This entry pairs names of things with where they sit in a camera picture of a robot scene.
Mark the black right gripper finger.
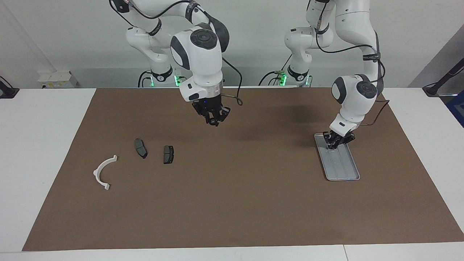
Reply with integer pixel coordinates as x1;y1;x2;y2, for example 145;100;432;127
214;106;231;127
196;107;215;126

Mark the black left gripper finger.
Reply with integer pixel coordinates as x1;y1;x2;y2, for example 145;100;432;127
323;131;336;150
334;135;356;149

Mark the silver metal tray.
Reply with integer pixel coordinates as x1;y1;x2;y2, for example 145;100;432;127
314;133;361;182

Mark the curved dark brake pad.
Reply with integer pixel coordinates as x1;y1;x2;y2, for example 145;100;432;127
134;138;148;160

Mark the brown table mat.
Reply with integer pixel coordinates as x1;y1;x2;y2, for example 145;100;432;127
22;87;464;252

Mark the black stand with pole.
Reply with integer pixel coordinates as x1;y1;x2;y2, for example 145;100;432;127
422;57;464;97

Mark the blue box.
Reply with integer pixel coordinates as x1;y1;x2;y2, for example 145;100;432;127
446;90;464;128

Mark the white power strip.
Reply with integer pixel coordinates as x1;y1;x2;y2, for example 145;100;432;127
38;70;79;89

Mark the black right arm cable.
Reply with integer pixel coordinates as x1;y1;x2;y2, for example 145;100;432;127
109;0;244;107

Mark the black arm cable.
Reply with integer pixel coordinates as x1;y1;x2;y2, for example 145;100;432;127
109;0;244;107
315;0;390;127

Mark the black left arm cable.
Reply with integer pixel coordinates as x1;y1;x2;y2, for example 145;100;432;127
315;0;390;127

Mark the white curved plastic bracket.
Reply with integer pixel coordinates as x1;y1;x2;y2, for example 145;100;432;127
92;154;119;191

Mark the black clamp mount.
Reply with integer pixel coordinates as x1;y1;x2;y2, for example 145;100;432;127
0;76;20;99

